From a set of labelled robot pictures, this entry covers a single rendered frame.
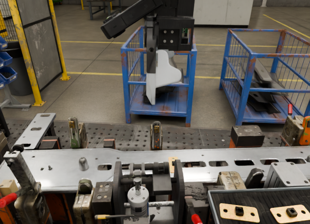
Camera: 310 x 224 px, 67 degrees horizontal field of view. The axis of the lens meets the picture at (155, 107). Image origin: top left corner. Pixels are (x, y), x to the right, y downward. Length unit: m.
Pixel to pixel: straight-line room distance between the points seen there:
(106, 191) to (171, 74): 0.41
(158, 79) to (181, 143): 1.14
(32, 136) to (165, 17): 0.92
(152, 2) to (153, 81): 0.13
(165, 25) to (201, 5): 8.11
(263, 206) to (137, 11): 0.51
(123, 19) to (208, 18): 8.19
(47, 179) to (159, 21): 0.72
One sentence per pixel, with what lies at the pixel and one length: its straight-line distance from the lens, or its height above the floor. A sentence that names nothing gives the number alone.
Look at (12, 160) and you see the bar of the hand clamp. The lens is 0.74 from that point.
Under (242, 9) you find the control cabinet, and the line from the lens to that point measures 8.75.
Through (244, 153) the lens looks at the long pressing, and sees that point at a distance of 1.04.
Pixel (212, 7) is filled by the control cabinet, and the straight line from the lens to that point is 8.55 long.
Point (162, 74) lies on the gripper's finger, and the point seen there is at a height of 1.49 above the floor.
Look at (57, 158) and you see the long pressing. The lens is 1.02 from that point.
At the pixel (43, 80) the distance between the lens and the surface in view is 3.84.
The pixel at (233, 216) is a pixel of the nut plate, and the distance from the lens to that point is 0.61.
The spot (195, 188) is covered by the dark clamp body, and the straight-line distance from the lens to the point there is 0.75.
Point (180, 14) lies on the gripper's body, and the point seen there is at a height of 1.58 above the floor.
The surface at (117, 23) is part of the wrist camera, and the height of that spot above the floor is 1.56.
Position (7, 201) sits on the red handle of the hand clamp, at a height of 1.14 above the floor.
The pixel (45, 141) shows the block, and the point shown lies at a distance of 1.17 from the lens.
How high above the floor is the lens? 1.64
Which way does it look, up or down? 30 degrees down
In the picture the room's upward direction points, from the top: straight up
